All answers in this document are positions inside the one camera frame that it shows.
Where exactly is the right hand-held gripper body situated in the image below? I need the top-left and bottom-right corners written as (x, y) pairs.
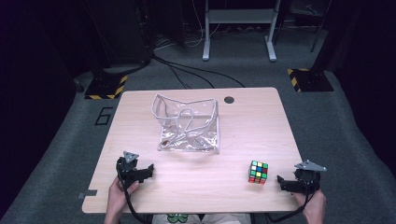
top-left (293, 159), bottom-right (328, 196)

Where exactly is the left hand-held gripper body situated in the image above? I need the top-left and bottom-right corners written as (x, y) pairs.
top-left (115, 150), bottom-right (145, 185)

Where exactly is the person's right hand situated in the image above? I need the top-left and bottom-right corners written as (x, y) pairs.
top-left (293, 189), bottom-right (328, 218)

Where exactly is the person's left hand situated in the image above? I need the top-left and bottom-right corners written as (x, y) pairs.
top-left (106, 177), bottom-right (140, 218)

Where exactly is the multicoloured puzzle cube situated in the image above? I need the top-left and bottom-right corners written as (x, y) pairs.
top-left (247, 160), bottom-right (270, 186)

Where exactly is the clear plastic bag white trim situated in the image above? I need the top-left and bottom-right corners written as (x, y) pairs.
top-left (150, 92), bottom-right (221, 155)

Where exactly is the person's light printed clothing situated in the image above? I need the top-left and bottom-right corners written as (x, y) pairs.
top-left (151, 212), bottom-right (252, 224)

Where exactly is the black striped stand base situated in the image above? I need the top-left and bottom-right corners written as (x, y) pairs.
top-left (84, 74), bottom-right (129, 101)
top-left (286, 67), bottom-right (334, 93)

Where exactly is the dark equipment cabinet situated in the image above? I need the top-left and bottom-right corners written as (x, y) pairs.
top-left (81, 0), bottom-right (155, 69)

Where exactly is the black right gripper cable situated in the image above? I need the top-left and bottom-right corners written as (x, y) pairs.
top-left (265, 191), bottom-right (315, 224)

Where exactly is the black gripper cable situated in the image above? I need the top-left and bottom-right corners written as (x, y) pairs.
top-left (265, 191), bottom-right (315, 224)
top-left (117, 174), bottom-right (148, 224)

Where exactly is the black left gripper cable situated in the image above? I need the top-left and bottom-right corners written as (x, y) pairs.
top-left (117, 174), bottom-right (148, 224)

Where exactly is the grey table edge bracket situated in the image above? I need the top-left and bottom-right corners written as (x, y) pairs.
top-left (77, 189), bottom-right (98, 200)

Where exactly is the black floor cable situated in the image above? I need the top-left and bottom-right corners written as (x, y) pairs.
top-left (151, 53), bottom-right (247, 89)
top-left (166, 63), bottom-right (216, 91)

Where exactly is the white metal desk frame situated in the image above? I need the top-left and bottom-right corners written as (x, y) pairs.
top-left (202, 0), bottom-right (282, 63)

